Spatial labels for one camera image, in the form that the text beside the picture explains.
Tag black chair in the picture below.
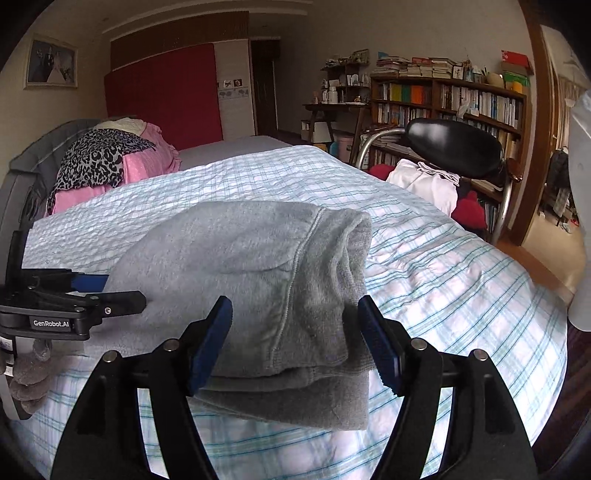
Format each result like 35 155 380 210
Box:
355 117 520 245

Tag red wall panel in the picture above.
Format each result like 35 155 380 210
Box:
104 43 225 144

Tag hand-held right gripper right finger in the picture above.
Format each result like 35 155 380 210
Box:
358 294 539 480

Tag red cushion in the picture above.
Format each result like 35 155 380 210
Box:
367 162 489 232

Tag grey sweatshirt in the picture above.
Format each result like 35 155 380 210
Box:
99 200 377 430

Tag leopard print cloth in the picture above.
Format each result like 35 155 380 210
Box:
46 128 158 217

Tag wooden door frame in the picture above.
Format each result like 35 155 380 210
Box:
494 0 557 246

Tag pink storage bin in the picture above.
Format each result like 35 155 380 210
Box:
329 134 357 163

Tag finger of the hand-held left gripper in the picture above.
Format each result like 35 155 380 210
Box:
85 291 147 319
69 271 110 294

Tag bed with plaid sheet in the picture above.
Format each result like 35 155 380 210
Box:
9 145 568 480

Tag grey mattress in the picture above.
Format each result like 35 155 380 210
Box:
178 135 294 171

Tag white clothes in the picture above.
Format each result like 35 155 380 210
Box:
385 158 461 217

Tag framed photo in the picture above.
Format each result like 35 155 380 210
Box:
24 34 78 89

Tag cream knitted cloth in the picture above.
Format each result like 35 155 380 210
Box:
95 117 147 136

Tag wooden bookshelf with books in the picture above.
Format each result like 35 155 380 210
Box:
369 51 529 245

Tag red box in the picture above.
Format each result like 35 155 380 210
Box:
501 50 535 75

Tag wooden desk with shelf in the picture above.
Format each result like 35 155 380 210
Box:
302 48 372 145

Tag white wardrobe panel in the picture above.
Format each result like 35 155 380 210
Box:
215 39 257 139

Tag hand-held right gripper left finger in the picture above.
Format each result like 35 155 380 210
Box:
50 295 234 480

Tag person's left hand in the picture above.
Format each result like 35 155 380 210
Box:
9 342 52 417

